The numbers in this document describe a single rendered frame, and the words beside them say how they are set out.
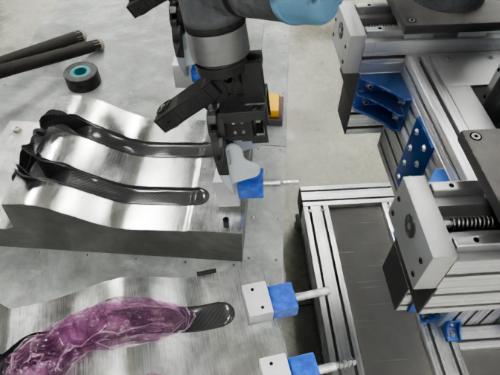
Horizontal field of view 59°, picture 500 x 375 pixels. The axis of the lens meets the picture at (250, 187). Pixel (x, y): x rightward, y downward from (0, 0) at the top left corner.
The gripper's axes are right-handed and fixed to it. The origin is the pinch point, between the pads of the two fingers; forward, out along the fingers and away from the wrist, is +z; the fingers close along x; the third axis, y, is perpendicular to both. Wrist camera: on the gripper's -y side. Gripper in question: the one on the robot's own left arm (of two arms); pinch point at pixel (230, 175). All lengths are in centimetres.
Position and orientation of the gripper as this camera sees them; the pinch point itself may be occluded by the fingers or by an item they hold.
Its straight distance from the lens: 70.0
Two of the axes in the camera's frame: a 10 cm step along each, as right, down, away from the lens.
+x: 0.8, -6.8, 7.3
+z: 1.3, 7.3, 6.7
